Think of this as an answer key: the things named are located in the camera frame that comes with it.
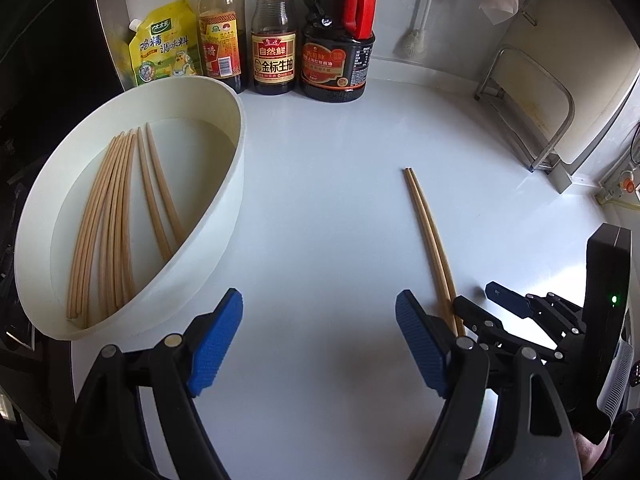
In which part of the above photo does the metal cutting board rack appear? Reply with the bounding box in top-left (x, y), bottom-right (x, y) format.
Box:
top-left (474, 44), bottom-right (575, 175)

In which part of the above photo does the person's right hand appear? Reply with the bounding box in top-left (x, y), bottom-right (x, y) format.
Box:
top-left (575, 437), bottom-right (609, 474)

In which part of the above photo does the white round basin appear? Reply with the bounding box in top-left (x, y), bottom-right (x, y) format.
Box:
top-left (14, 76), bottom-right (248, 342)

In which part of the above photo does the yellow-cap soy sauce bottle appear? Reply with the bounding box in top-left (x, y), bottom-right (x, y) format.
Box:
top-left (250, 0), bottom-right (299, 96)

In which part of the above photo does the yellow seasoning pouch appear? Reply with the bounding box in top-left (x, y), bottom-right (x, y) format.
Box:
top-left (127, 0), bottom-right (203, 88)

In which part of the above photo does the wall outlet with orange button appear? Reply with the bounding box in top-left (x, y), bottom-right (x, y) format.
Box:
top-left (595, 167), bottom-right (640, 206)

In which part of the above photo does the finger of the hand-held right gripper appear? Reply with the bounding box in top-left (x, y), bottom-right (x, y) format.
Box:
top-left (485, 282), bottom-right (587, 337)
top-left (452, 296), bottom-right (565, 363)

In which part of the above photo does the large red-handle soy sauce jug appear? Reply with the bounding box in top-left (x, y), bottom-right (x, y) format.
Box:
top-left (299, 0), bottom-right (377, 103)

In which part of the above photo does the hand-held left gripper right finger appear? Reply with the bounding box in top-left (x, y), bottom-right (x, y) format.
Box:
top-left (395, 289), bottom-right (583, 480)

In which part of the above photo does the small yellow-cap vinegar bottle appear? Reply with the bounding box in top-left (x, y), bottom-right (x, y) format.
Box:
top-left (197, 0), bottom-right (248, 95)

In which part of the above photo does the pair of wooden chopsticks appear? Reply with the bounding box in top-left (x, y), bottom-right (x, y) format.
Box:
top-left (407, 167), bottom-right (467, 337)

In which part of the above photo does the pile of wooden chopsticks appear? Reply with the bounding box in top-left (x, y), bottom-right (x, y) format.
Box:
top-left (66, 121), bottom-right (185, 328)

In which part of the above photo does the cream cutting board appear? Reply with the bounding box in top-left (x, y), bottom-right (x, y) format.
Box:
top-left (492, 0), bottom-right (640, 166)

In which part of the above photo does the white bottle brush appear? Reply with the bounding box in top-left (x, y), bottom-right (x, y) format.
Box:
top-left (392, 0), bottom-right (442, 60)

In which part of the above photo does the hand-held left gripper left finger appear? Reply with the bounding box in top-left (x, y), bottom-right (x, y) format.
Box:
top-left (59, 287), bottom-right (245, 480)

